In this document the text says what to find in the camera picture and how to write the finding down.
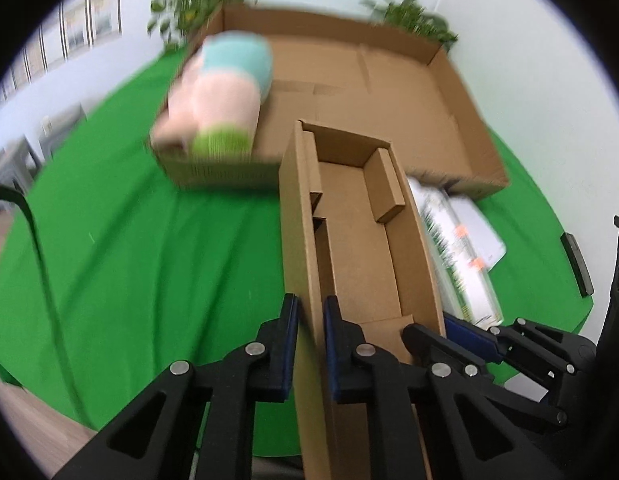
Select small cardboard box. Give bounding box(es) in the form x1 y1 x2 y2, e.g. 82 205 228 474
278 119 447 480

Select white flat box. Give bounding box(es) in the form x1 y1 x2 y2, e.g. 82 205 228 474
448 195 507 273

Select green and white medicine box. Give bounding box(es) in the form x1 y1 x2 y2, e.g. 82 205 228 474
407 176 505 328

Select green potted plant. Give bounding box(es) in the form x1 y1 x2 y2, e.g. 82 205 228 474
148 0 250 53
359 0 460 53

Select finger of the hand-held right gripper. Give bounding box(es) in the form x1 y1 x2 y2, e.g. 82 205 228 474
402 322 567 428
442 314 596 403

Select row of framed wall pictures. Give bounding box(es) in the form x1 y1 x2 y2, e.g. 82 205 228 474
0 0 124 111

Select pink plush toy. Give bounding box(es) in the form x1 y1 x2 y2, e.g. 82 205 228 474
150 31 274 160

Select large cardboard box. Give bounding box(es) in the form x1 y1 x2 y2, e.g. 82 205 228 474
149 2 510 198

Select grey cabinet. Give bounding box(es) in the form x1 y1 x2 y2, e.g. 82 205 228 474
0 102 87 201

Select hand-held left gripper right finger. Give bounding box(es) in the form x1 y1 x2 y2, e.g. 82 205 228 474
324 296 565 480

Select small black device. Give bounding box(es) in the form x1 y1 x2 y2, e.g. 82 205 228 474
561 232 595 297

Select black cable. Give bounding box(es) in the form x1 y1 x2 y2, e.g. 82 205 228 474
0 185 97 431

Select green tablecloth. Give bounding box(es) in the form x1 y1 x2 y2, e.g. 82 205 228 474
0 50 595 461

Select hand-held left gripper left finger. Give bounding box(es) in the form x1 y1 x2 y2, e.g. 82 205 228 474
54 294 300 480

